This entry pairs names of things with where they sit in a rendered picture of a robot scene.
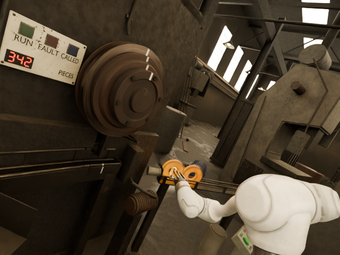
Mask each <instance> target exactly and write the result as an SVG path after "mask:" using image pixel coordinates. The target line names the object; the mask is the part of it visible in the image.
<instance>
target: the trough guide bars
mask: <svg viewBox="0 0 340 255"><path fill-rule="evenodd" d="M167 178H169V176H164V175H162V177H161V180H163V181H162V184H164V185H165V183H166V181H173V180H172V179H167ZM202 180H207V181H202ZM202 180H200V182H199V181H193V180H188V184H191V185H195V186H194V189H197V187H198V186H204V187H210V188H216V189H222V190H223V193H222V194H225V192H226V190H228V191H234V192H236V190H237V188H238V187H236V186H239V185H237V184H232V183H226V182H221V181H215V180H210V179H204V178H202ZM208 181H212V182H208ZM189 182H194V183H189ZM213 182H218V183H213ZM199 183H201V184H199ZM202 184H206V185H202ZM225 184H229V185H225ZM208 185H212V186H208ZM230 185H235V186H230ZM214 186H218V187H214ZM221 187H224V188H221ZM228 188H230V189H228ZM231 189H236V190H231Z"/></svg>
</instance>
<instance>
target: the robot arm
mask: <svg viewBox="0 0 340 255"><path fill-rule="evenodd" d="M169 179H173V181H174V183H175V191H176V194H177V200H178V203H179V206H180V208H181V210H182V212H183V213H184V215H185V216H187V217H189V218H194V217H196V216H198V217H199V218H201V219H203V220H205V221H207V222H210V223H216V222H218V221H220V220H221V218H222V217H227V216H230V215H232V214H234V213H236V212H238V214H239V216H240V218H241V219H242V220H243V222H244V225H245V228H246V233H247V236H248V238H249V240H250V242H251V243H252V244H253V249H252V255H301V254H302V252H303V251H304V249H305V246H306V240H307V234H308V230H309V226H310V224H314V223H317V222H327V221H331V220H334V219H336V218H339V216H340V199H339V196H338V194H337V192H335V191H334V190H332V189H331V188H329V187H326V186H323V185H320V184H315V183H308V182H304V181H300V180H296V179H293V178H290V177H287V176H281V175H274V174H262V175H256V176H253V177H251V178H249V179H247V180H245V181H244V182H243V183H241V184H240V185H239V187H238V188H237V190H236V193H235V195H234V196H233V197H231V198H230V199H229V200H228V201H227V202H226V203H225V205H220V203H219V202H218V201H216V200H211V199H208V198H203V197H201V196H199V195H198V194H197V193H196V192H195V191H193V190H192V189H191V187H190V185H189V184H188V182H187V181H188V180H187V179H186V178H185V176H184V175H183V174H182V173H181V171H178V170H177V168H176V167H172V169H171V171H170V177H169Z"/></svg>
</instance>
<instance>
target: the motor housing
mask: <svg viewBox="0 0 340 255"><path fill-rule="evenodd" d="M147 191H148V192H150V193H151V194H153V195H155V196H157V194H156V192H155V191H153V190H147ZM157 205H158V196H157V199H153V198H150V196H148V195H146V194H144V193H143V192H138V193H133V194H130V195H128V196H127V197H126V198H125V201H124V211H123V213H122V215H121V218H120V220H119V222H118V225H117V227H116V229H115V231H114V234H113V236H112V238H111V240H110V243H109V245H108V247H107V249H106V252H105V254H104V255H124V254H125V251H126V249H127V247H128V245H129V243H130V241H131V239H132V236H133V234H134V232H135V230H136V228H137V226H138V224H139V221H140V219H141V217H142V214H141V213H143V212H146V211H149V210H151V209H154V208H155V207H156V206H157Z"/></svg>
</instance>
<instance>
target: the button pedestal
mask: <svg viewBox="0 0 340 255"><path fill-rule="evenodd" d="M244 229H245V225H243V226H242V227H241V228H240V229H239V231H238V232H237V233H236V234H235V235H234V236H233V237H232V238H231V239H232V241H233V242H234V244H235V247H234V249H233V250H232V252H231V254H230V255H250V254H251V252H252V249H253V244H252V243H251V242H250V240H249V238H248V236H247V233H246V232H244V231H243V230H244ZM240 233H242V234H243V236H242V237H241V236H240ZM244 237H246V238H247V239H248V240H249V245H247V244H246V243H245V241H244V239H243V238H244Z"/></svg>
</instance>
